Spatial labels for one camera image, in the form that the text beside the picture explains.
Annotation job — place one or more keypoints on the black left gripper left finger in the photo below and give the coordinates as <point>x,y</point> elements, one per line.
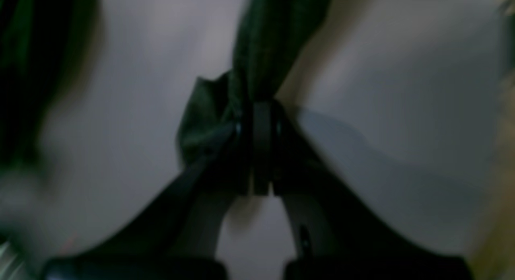
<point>231,163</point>

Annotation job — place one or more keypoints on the dark green t-shirt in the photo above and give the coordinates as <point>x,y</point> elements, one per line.
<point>41,41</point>

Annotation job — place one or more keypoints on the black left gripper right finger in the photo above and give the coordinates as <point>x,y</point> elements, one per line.
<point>336,235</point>

